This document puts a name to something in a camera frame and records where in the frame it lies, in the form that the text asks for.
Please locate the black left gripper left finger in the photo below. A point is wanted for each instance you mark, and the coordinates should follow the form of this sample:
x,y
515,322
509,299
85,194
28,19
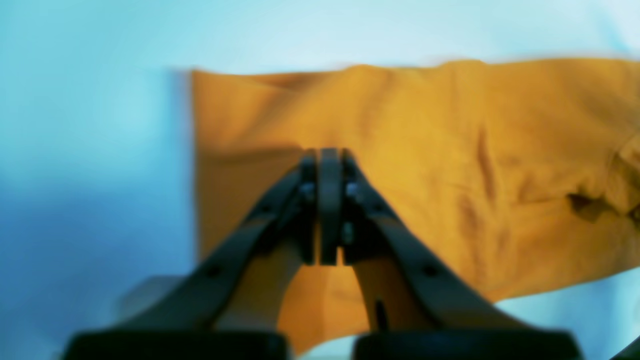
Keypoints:
x,y
228,307

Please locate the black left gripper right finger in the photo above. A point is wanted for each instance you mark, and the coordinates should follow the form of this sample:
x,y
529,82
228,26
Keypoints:
x,y
418,308

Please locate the orange t-shirt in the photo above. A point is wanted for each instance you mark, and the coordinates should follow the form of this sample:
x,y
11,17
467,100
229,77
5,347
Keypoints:
x,y
522,177

